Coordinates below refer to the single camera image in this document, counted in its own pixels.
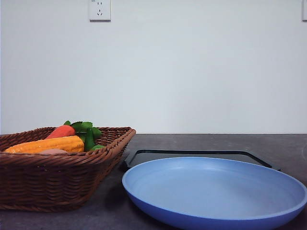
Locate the blue round plate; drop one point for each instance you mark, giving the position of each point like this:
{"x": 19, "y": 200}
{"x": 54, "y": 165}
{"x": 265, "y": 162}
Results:
{"x": 201, "y": 193}

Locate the brown egg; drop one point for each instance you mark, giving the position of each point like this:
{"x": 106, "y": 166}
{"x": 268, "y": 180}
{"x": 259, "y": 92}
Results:
{"x": 53, "y": 151}

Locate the brown wicker basket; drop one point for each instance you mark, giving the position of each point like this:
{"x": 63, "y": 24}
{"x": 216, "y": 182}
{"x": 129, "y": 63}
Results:
{"x": 56, "y": 182}

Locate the black rectangular tray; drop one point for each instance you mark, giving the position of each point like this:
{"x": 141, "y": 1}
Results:
{"x": 143, "y": 157}

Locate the green leafy toy vegetable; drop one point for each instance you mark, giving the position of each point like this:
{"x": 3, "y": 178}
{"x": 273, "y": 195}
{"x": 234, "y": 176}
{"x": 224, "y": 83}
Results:
{"x": 88, "y": 133}

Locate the yellow toy corn cob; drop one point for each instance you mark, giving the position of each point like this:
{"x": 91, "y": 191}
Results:
{"x": 73, "y": 144}

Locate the orange toy carrot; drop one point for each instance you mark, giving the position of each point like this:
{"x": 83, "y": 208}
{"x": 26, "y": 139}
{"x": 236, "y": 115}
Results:
{"x": 62, "y": 131}

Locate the white wall power socket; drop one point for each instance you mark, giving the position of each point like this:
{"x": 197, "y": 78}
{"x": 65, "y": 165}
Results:
{"x": 99, "y": 11}

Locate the white wall plate right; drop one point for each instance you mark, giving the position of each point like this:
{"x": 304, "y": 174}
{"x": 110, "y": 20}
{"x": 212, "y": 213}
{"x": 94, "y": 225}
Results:
{"x": 304, "y": 11}

